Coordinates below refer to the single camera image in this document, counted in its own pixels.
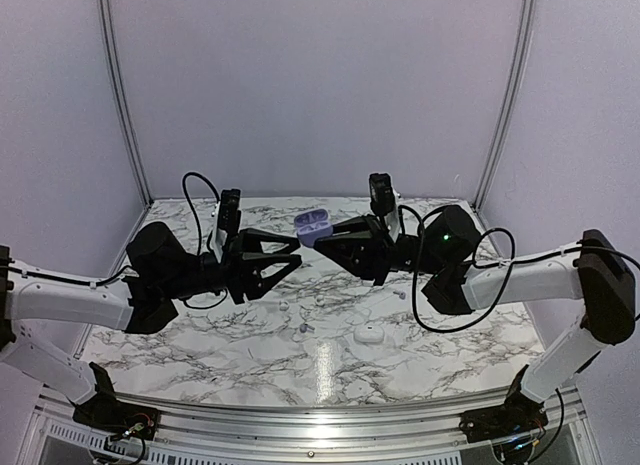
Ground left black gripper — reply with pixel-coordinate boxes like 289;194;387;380
161;228;302;306

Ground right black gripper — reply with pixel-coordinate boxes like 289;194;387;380
312;214;444;287

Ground purple earbud charging case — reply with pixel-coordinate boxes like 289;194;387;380
294;208;333;248

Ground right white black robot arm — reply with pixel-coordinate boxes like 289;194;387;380
313;205;639;433

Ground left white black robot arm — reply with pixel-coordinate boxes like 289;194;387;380
1;222;302;430

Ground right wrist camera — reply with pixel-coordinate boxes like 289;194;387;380
369;173;400;240

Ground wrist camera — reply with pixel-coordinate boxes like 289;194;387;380
206;188;241;257
369;173;400;240

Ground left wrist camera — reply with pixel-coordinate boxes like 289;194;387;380
206;188;241;257

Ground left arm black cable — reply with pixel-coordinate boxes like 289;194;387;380
94;171;236;311

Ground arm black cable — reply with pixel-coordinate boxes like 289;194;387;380
399;204;517;333
94;171;236;311

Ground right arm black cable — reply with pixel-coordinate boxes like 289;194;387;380
399;204;517;333

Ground aluminium front rail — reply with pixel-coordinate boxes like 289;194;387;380
17;387;602;464

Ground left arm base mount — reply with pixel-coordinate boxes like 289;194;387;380
72;362;160;440

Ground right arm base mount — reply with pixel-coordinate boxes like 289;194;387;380
459;380;548;443

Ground right aluminium corner post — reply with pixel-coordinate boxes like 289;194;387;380
473;0;537;211

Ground aluminium corner post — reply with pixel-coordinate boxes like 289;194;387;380
97;0;154;208
473;0;537;211

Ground left aluminium corner post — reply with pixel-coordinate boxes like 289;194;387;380
97;0;154;208

